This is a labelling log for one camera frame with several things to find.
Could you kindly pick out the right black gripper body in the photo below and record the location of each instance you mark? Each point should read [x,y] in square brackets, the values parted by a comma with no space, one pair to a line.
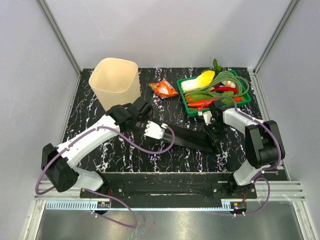
[216,130]

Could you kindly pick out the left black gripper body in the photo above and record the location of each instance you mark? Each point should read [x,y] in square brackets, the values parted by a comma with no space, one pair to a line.
[139,127]

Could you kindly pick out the black trash bag roll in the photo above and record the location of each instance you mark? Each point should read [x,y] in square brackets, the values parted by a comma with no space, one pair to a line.
[206,140]

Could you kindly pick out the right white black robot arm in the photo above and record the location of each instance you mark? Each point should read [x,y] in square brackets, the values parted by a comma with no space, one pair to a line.
[264,149]

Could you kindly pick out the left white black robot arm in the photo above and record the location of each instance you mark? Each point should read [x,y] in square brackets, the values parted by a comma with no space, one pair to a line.
[59,163]

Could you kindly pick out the beige plastic trash bin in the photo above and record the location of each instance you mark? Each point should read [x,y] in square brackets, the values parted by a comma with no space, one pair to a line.
[115,81]

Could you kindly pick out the large orange carrot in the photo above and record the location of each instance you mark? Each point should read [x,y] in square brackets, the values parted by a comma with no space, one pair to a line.
[201,104]

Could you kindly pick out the green leafy vegetable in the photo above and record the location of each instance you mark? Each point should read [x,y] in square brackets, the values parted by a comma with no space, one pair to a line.
[205,95]

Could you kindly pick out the small orange carrot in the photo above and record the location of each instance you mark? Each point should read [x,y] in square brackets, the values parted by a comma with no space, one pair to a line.
[238,99]

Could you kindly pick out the orange snack packet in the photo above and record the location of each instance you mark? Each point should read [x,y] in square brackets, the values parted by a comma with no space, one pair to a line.
[163,89]

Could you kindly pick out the red chili pepper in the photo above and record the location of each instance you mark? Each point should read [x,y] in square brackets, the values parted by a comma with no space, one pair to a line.
[223,89]

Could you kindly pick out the green long beans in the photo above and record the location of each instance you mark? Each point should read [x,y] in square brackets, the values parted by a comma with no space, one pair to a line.
[227,78]

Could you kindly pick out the yellow white napa cabbage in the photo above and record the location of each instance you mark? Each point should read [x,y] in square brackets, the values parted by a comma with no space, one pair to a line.
[197,81]

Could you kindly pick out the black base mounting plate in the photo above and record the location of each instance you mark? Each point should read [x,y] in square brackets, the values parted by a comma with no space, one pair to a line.
[146,190]

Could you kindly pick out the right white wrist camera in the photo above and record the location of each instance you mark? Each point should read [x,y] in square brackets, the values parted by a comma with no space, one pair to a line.
[207,116]

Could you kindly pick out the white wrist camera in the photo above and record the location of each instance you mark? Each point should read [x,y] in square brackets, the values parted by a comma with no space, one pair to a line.
[155,130]
[207,116]

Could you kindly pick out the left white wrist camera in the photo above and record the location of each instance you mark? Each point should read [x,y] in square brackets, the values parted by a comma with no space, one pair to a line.
[155,130]

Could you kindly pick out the aluminium frame rail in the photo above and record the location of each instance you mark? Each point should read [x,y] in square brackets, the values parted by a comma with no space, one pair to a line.
[274,210]

